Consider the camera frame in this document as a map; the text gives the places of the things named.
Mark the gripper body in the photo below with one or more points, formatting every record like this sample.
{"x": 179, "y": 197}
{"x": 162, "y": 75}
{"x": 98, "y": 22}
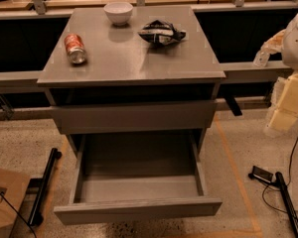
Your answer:
{"x": 297, "y": 45}

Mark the grey drawer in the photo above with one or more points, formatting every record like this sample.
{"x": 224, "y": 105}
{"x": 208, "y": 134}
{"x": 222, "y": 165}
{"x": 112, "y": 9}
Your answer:
{"x": 137, "y": 176}
{"x": 133, "y": 117}

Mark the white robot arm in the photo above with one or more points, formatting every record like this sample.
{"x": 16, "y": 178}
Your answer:
{"x": 286, "y": 43}

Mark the grey drawer cabinet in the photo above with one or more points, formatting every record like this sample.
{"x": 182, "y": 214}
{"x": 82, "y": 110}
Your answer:
{"x": 122, "y": 68}

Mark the clear sanitizer bottle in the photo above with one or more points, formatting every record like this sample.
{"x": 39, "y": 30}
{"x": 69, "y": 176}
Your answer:
{"x": 261, "y": 59}

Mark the black right floor bar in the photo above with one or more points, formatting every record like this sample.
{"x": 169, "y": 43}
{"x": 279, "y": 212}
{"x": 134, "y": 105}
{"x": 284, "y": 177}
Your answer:
{"x": 278, "y": 181}

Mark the black floor bar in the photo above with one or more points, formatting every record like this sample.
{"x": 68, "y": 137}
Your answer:
{"x": 41, "y": 184}
{"x": 278, "y": 181}

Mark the crumpled black chip bag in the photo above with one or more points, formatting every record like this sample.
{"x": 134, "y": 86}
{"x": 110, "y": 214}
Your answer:
{"x": 161, "y": 33}

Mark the white ceramic bowl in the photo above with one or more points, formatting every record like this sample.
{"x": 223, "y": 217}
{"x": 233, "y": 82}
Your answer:
{"x": 118, "y": 13}

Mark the red soda can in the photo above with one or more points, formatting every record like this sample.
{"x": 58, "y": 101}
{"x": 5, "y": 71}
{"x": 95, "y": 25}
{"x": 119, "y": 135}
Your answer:
{"x": 75, "y": 49}

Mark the black left floor bar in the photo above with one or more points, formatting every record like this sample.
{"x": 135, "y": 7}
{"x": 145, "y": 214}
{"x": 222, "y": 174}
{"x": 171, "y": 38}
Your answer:
{"x": 41, "y": 184}

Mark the cardboard box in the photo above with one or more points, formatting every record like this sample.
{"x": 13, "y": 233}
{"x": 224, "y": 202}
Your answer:
{"x": 13, "y": 186}

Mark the black bracket under rail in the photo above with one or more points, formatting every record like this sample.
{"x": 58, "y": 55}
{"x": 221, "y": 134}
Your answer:
{"x": 232, "y": 104}

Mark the grey metal rail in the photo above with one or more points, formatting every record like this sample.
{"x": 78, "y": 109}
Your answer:
{"x": 236, "y": 72}

